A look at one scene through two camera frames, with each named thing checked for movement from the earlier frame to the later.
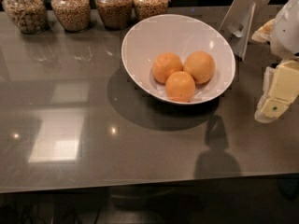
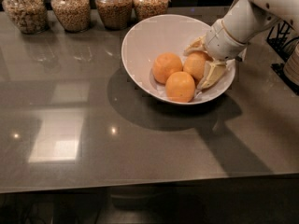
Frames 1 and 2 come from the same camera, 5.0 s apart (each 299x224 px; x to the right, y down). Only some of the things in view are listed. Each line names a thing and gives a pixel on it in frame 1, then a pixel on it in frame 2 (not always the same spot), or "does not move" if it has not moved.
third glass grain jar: x=114 y=4 does not move
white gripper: x=286 y=32 → x=223 y=41
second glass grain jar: x=72 y=7 does not move
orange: x=201 y=65 does not move
